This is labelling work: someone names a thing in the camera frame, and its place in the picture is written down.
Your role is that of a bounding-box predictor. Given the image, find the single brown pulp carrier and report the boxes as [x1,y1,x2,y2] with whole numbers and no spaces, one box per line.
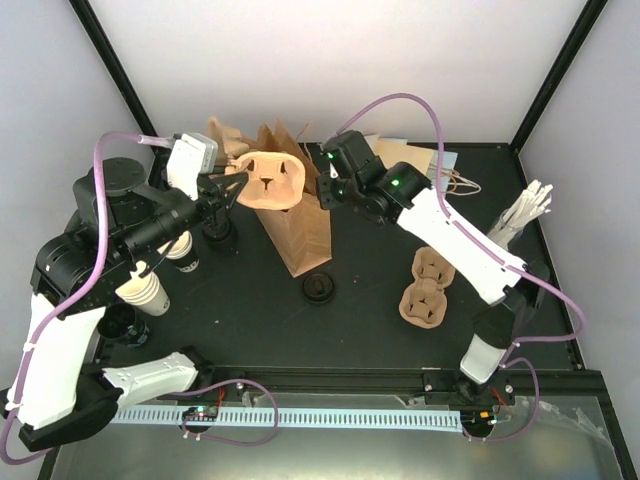
[225,151,306,211]

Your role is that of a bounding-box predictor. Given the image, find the brown pulp cup carrier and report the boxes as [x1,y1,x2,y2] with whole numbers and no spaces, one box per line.
[398,246,456,329]

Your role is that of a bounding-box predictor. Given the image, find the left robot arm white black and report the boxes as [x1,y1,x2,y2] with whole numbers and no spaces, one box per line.
[1,157,248,455]

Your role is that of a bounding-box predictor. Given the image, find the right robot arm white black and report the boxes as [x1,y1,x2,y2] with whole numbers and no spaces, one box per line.
[316,160,544,403]

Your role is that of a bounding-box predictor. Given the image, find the black coffee lids stack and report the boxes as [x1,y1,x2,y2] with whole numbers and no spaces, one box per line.
[202,220,237,254]

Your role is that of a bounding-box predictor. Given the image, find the black coffee lid near bag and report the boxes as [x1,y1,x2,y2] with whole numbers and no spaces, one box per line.
[301,272,336,304]

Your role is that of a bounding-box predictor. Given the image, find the paper cup black sleeve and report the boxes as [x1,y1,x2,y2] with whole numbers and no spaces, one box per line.
[158,231,200,273]

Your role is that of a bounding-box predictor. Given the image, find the stacked paper cups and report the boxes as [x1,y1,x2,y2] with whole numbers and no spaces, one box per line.
[115,273,170,316]

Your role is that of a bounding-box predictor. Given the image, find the flat blue paper bag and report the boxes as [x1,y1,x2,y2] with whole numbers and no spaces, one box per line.
[427,150,458,193]

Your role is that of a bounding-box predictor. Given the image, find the black empty cup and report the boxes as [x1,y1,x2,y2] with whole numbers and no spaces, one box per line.
[97,303,149,348]

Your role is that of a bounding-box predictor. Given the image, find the glass with white stirrers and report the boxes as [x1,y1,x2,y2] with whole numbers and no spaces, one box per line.
[487,180,553,249]

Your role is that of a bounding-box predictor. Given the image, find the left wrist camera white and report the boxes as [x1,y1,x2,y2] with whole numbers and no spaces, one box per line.
[166,133,218,200]

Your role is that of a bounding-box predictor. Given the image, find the left black frame post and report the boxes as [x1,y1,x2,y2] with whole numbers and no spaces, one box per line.
[68,0,164,154]

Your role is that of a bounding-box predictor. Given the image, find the black frame post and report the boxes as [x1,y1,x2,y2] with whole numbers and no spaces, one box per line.
[509,0,608,154]
[68,0,164,154]

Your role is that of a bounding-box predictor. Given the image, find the black front mounting rail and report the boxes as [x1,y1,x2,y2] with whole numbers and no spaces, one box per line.
[195,366,606,407]

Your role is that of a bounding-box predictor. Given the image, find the blue slotted cable duct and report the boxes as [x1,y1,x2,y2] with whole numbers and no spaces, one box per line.
[111,405,463,433]

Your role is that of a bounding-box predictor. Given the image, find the right black frame post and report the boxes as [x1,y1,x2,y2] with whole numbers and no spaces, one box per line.
[509,0,608,154]

